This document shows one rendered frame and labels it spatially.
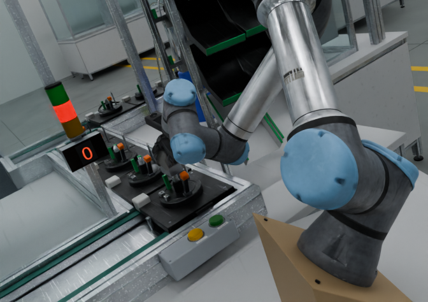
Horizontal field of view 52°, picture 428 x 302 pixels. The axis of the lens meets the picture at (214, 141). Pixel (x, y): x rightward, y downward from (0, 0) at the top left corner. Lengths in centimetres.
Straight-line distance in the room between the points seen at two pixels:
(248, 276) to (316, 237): 38
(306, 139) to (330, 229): 20
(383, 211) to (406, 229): 40
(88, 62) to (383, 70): 790
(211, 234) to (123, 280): 25
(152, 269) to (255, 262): 27
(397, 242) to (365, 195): 46
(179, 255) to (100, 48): 902
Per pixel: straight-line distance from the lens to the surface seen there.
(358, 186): 70
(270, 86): 103
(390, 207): 81
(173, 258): 115
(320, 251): 82
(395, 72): 284
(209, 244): 118
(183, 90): 104
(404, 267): 111
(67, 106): 131
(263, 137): 144
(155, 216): 134
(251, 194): 131
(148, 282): 122
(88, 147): 134
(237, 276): 118
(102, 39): 1005
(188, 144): 98
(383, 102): 278
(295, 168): 70
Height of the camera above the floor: 160
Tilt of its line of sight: 22 degrees down
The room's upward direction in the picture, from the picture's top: 19 degrees counter-clockwise
